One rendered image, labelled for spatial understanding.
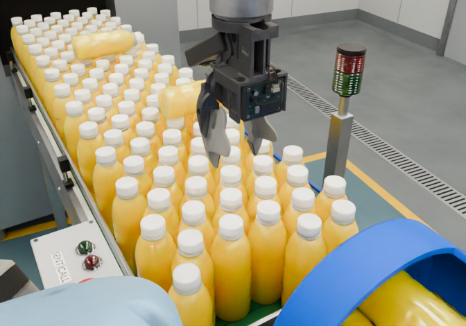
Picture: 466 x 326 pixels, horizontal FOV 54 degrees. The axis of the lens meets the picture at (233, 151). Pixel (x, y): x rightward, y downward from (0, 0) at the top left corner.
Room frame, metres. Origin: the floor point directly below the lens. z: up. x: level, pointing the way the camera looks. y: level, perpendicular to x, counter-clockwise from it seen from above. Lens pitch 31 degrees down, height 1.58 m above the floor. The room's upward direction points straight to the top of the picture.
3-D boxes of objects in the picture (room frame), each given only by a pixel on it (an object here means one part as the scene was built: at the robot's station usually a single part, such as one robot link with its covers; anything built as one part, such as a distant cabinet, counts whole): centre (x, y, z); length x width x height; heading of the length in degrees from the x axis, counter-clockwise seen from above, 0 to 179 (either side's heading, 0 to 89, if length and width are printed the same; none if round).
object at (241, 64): (0.54, -0.01, 1.37); 0.09 x 0.08 x 0.12; 31
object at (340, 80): (0.94, -0.25, 1.18); 0.06 x 0.06 x 0.05
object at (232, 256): (0.56, 0.00, 0.99); 0.07 x 0.07 x 0.19
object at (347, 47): (0.94, -0.25, 1.18); 0.06 x 0.06 x 0.16
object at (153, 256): (0.56, 0.13, 0.99); 0.07 x 0.07 x 0.19
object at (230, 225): (0.56, 0.00, 1.09); 0.04 x 0.04 x 0.02
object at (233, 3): (0.54, -0.01, 1.45); 0.08 x 0.08 x 0.05
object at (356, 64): (0.94, -0.25, 1.23); 0.06 x 0.06 x 0.04
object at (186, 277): (0.45, 0.06, 1.09); 0.04 x 0.04 x 0.02
